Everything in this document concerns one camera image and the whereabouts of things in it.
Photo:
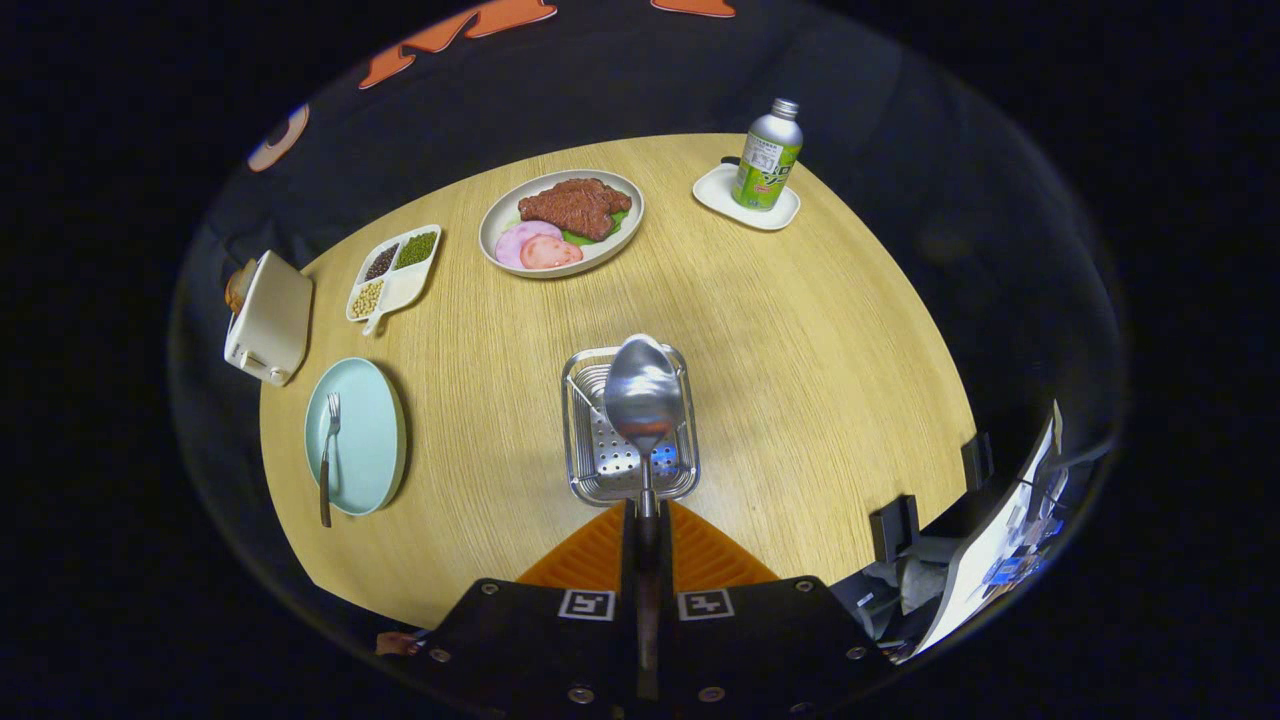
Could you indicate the white square coaster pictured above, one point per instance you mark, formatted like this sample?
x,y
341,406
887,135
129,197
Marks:
x,y
715,190

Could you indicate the white divided dish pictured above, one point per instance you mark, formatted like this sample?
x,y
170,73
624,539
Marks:
x,y
405,287

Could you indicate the black table clamp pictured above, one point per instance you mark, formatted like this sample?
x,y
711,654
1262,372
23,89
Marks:
x,y
893,528
976,460

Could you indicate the beige round plate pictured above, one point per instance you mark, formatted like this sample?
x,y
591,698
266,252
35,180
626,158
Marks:
x,y
500,215

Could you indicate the green lettuce leaf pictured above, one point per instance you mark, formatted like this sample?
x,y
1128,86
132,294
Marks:
x,y
600,240

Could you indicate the green beans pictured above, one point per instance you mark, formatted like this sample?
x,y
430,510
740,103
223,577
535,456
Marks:
x,y
417,249

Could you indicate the green and silver bottle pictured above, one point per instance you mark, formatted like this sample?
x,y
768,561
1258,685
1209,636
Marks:
x,y
768,160

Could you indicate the dark brown beans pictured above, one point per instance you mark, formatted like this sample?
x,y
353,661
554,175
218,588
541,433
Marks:
x,y
381,262

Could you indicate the white toaster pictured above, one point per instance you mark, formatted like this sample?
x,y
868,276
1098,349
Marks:
x,y
270,320

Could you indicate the yellow beans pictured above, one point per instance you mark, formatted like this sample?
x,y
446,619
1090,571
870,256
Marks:
x,y
367,299

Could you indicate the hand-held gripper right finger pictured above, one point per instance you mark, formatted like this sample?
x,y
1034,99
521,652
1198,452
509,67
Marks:
x,y
740,640

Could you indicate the brown steak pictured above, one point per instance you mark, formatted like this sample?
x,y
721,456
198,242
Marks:
x,y
575,207

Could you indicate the pale pink ham slice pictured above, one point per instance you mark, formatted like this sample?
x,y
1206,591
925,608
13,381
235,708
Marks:
x,y
510,245

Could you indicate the light blue plate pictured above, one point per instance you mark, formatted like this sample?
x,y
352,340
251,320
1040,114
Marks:
x,y
365,450

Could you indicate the reddish pink ham slice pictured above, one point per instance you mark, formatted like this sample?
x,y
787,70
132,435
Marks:
x,y
555,254

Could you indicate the brown bread slice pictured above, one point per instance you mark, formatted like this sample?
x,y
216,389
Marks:
x,y
238,287

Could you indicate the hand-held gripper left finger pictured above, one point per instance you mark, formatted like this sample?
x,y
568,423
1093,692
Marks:
x,y
560,640

